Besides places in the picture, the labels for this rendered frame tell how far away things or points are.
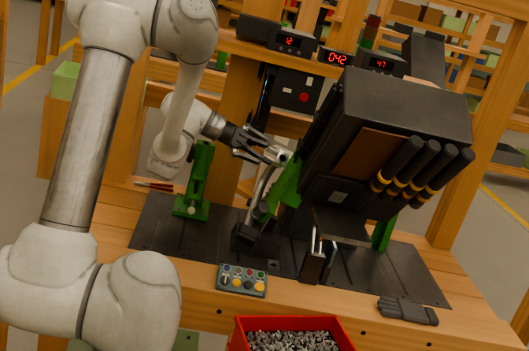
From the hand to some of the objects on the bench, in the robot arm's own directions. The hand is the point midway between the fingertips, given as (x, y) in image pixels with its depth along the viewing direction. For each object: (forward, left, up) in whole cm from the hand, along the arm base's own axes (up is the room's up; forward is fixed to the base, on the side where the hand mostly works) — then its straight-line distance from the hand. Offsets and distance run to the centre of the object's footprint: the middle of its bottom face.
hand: (274, 157), depth 171 cm
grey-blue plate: (-22, -20, -31) cm, 43 cm away
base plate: (-5, -14, -33) cm, 36 cm away
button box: (-30, +10, -34) cm, 47 cm away
